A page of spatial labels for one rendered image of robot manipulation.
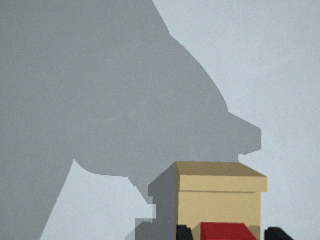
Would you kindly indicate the red cube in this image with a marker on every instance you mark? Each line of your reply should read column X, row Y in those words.
column 225, row 231

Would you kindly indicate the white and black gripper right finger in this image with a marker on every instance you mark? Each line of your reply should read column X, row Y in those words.
column 276, row 233

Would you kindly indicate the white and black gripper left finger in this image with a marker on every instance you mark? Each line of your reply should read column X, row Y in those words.
column 183, row 233

